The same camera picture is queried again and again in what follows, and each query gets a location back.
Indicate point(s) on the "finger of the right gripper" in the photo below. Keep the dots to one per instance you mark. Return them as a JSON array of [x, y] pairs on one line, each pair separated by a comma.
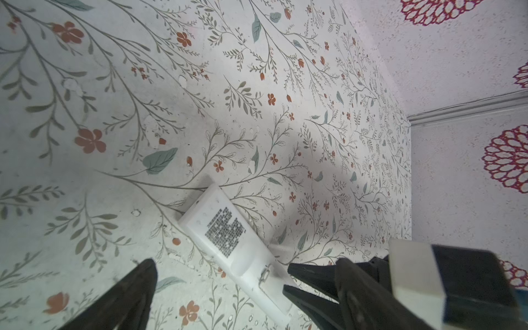
[[325, 314], [322, 277]]

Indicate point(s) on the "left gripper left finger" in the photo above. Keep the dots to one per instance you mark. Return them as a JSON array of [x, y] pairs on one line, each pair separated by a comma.
[[126, 305]]

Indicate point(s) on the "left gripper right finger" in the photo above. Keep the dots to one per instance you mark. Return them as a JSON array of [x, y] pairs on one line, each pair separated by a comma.
[[366, 299]]

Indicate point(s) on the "white remote control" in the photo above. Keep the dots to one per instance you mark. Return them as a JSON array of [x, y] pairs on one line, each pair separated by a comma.
[[221, 231]]

